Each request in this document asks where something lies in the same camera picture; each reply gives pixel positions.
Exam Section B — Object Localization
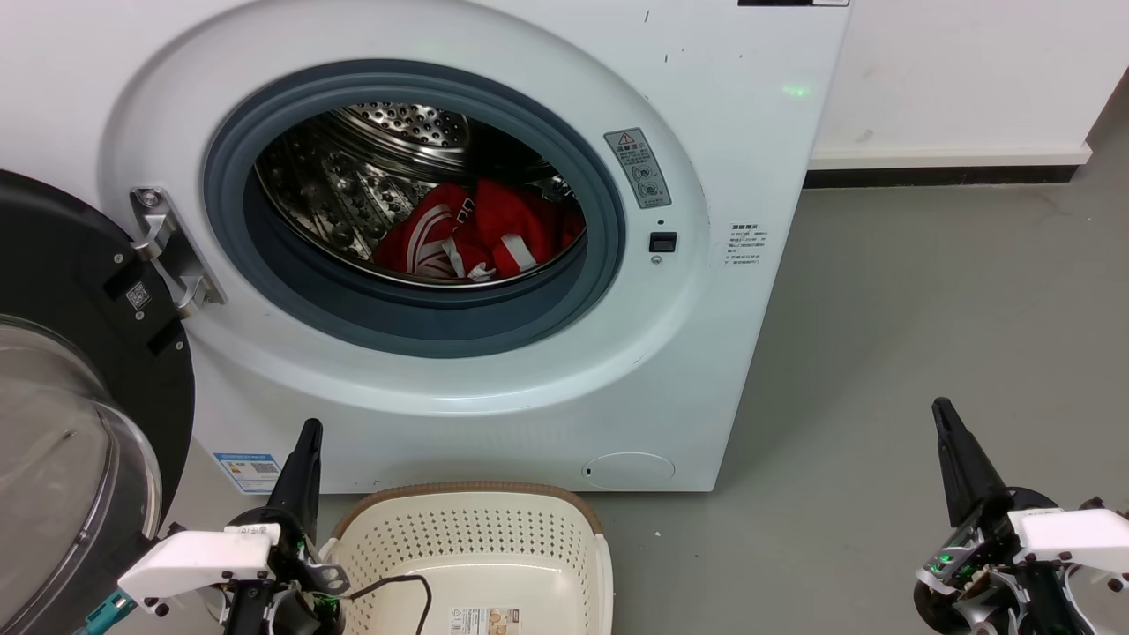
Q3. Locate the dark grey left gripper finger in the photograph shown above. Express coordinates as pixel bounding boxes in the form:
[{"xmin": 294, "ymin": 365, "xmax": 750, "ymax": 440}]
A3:
[{"xmin": 266, "ymin": 419, "xmax": 324, "ymax": 541}]

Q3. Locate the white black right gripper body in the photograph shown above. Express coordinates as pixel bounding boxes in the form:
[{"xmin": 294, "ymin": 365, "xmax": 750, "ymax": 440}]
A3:
[{"xmin": 913, "ymin": 492, "xmax": 1129, "ymax": 635}]

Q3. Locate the red and white garment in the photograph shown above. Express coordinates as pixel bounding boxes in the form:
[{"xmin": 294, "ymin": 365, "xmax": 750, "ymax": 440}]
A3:
[{"xmin": 372, "ymin": 180, "xmax": 586, "ymax": 283}]

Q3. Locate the white front-load washing machine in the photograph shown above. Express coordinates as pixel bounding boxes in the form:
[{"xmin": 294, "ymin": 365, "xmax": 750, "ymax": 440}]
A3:
[{"xmin": 0, "ymin": 0, "xmax": 852, "ymax": 495}]

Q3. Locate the cream perforated laundry basket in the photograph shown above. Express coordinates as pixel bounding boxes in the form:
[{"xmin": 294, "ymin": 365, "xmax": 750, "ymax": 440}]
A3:
[{"xmin": 319, "ymin": 482, "xmax": 615, "ymax": 635}]

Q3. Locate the silver metal door hinge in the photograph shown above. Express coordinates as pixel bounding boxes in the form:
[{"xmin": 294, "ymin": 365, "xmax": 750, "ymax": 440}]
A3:
[{"xmin": 131, "ymin": 186, "xmax": 227, "ymax": 318}]

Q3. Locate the grey warning sticker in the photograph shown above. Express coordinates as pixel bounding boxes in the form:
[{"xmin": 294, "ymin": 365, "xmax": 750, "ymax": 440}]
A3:
[{"xmin": 604, "ymin": 128, "xmax": 672, "ymax": 210}]

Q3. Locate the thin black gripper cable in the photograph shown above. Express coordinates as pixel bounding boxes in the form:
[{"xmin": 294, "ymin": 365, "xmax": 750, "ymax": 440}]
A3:
[{"xmin": 342, "ymin": 575, "xmax": 433, "ymax": 635}]

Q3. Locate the black washer door with glass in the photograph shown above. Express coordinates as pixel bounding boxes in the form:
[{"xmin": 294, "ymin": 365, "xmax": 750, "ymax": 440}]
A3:
[{"xmin": 0, "ymin": 169, "xmax": 197, "ymax": 635}]

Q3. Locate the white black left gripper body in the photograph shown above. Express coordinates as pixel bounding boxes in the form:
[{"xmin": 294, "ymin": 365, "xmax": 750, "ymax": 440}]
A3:
[{"xmin": 119, "ymin": 508, "xmax": 349, "ymax": 635}]

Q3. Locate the grey rubber door gasket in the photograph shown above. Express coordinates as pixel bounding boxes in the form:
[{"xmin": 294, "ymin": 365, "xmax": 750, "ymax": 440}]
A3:
[{"xmin": 203, "ymin": 59, "xmax": 627, "ymax": 359}]

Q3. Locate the stainless steel washing machine drum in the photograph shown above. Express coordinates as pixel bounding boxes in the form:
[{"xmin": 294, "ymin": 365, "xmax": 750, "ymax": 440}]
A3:
[{"xmin": 254, "ymin": 101, "xmax": 587, "ymax": 288}]

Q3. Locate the round white filter cover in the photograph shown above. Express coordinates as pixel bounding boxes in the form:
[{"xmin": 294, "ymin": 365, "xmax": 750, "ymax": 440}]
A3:
[{"xmin": 581, "ymin": 452, "xmax": 677, "ymax": 491}]

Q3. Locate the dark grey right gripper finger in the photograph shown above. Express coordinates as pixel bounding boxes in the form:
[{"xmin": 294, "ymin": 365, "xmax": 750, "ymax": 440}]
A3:
[{"xmin": 932, "ymin": 399, "xmax": 1011, "ymax": 528}]

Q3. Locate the blue energy label sticker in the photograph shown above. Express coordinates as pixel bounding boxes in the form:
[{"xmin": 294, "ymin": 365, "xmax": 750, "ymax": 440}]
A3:
[{"xmin": 213, "ymin": 452, "xmax": 283, "ymax": 495}]

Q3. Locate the small printed text label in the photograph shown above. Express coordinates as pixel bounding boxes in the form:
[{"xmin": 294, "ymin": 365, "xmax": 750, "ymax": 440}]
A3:
[{"xmin": 727, "ymin": 222, "xmax": 766, "ymax": 267}]

